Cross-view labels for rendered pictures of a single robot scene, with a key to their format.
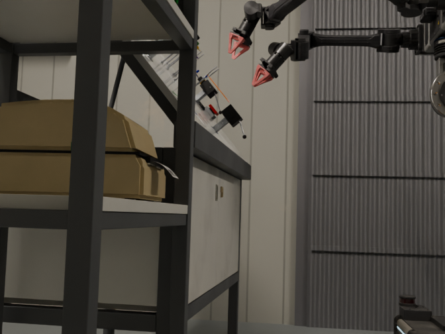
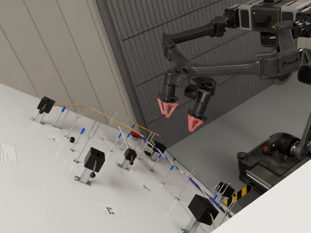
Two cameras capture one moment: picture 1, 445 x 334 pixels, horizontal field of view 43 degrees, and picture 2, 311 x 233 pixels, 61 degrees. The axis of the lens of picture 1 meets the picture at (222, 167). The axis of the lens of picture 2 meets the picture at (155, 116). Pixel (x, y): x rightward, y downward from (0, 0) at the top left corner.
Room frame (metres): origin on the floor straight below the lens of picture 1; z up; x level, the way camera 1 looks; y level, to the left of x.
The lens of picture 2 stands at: (1.35, 0.55, 1.94)
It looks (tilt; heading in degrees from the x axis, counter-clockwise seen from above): 32 degrees down; 330
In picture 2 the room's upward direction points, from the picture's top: 16 degrees counter-clockwise
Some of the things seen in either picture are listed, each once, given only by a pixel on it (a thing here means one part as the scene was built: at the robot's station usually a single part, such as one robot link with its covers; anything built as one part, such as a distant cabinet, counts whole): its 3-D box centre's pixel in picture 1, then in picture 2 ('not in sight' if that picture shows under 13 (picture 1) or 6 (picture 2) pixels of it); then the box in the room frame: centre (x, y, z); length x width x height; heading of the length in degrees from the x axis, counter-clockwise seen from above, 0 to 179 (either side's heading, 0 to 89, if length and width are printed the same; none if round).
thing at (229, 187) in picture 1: (228, 226); not in sight; (2.22, -0.03, 0.60); 0.55 x 0.03 x 0.39; 170
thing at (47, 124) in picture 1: (85, 153); not in sight; (1.16, 0.28, 0.76); 0.30 x 0.21 x 0.20; 84
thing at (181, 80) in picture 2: (259, 14); (181, 77); (2.20, -0.13, 1.44); 0.12 x 0.12 x 0.09; 84
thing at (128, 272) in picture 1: (130, 224); not in sight; (2.00, 0.31, 0.60); 1.17 x 0.58 x 0.40; 170
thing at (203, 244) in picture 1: (198, 228); not in sight; (1.68, 0.06, 0.60); 0.55 x 0.02 x 0.39; 170
